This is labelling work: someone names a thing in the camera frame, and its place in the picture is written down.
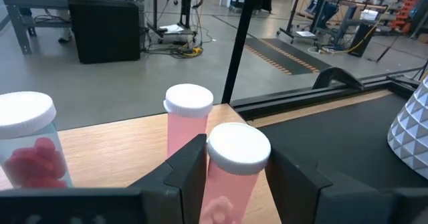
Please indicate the pink pill bottle white cap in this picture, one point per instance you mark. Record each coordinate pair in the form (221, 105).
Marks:
(234, 184)
(187, 123)

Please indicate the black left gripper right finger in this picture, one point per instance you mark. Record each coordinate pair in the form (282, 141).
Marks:
(291, 190)

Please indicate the potted plant patterned grey pot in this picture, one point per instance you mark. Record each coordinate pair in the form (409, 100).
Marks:
(411, 137)

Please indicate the black cabinet box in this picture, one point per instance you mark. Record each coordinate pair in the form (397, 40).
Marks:
(103, 30)

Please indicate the wooden shelf board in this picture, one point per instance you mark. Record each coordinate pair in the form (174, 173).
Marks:
(117, 143)

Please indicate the hazard striped floor mat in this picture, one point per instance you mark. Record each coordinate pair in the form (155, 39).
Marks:
(284, 55)

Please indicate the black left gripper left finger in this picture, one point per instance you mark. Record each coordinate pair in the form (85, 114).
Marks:
(190, 184)

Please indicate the black metal table frame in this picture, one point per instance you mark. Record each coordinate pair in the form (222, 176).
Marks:
(240, 33)

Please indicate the clear bottle dark red pills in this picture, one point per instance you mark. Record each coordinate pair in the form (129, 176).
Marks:
(30, 150)

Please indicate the grey metal workbench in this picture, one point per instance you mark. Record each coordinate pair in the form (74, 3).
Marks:
(33, 0)

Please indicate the orange parts rack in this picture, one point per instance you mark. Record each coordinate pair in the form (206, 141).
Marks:
(404, 13)

